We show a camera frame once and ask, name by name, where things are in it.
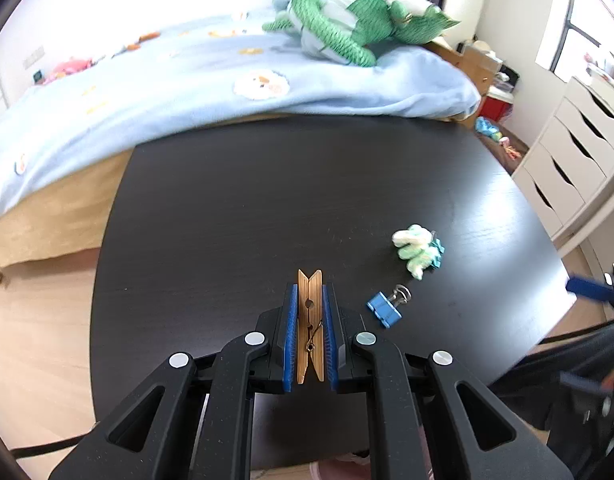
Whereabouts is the wooden clothespin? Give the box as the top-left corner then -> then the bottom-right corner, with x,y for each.
296,270 -> 325,385

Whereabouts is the pink plush toy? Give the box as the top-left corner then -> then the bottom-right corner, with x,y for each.
42,60 -> 93,84

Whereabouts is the crumpled green white wrapper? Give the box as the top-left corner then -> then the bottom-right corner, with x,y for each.
392,224 -> 434,281

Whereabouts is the red storage box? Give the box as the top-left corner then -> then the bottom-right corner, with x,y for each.
478,86 -> 514,122

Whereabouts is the dark blue binder clip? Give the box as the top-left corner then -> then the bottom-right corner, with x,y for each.
367,284 -> 411,328

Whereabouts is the light blue binder clip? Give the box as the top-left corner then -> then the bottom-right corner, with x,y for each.
429,233 -> 445,269

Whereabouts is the light blue bed blanket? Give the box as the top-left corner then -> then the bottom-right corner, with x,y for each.
0,11 -> 481,217

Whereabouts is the brown pet bed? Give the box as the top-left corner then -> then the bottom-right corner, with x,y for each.
474,116 -> 530,174

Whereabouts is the white drawer cabinet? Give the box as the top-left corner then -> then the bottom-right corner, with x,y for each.
512,76 -> 614,256

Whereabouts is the green plush dragon toy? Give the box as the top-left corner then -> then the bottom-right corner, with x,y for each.
263,0 -> 458,67

